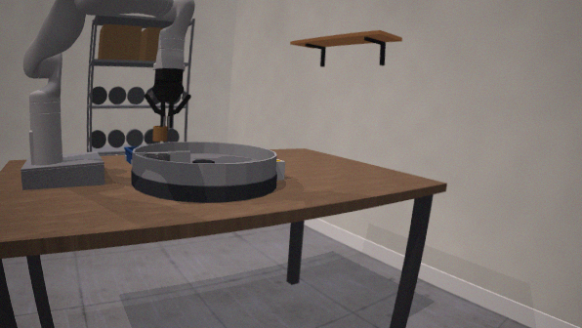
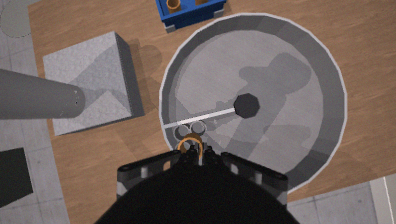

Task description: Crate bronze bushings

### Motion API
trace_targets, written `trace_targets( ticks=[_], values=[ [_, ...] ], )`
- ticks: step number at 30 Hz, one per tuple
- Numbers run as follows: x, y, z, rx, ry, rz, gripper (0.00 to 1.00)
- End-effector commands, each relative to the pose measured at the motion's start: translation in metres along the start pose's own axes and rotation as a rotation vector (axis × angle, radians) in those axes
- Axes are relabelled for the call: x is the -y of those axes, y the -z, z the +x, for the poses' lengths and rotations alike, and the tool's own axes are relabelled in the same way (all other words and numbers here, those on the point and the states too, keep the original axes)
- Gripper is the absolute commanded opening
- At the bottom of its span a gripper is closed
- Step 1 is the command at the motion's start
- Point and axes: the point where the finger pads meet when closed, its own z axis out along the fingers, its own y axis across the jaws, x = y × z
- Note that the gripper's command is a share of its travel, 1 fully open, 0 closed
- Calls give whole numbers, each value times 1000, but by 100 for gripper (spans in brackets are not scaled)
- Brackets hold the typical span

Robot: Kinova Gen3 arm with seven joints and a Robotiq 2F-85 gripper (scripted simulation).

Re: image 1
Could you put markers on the bronze bushing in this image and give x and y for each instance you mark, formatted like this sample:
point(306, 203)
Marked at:
point(159, 134)

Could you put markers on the blue open crate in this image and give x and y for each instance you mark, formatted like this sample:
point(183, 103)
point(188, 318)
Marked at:
point(128, 153)

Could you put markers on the grey round turntable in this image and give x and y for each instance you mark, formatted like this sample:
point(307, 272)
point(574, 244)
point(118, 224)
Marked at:
point(228, 179)

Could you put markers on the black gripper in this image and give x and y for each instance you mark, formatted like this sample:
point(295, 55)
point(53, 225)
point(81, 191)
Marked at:
point(168, 86)

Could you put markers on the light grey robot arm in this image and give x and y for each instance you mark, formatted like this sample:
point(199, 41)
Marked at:
point(59, 30)

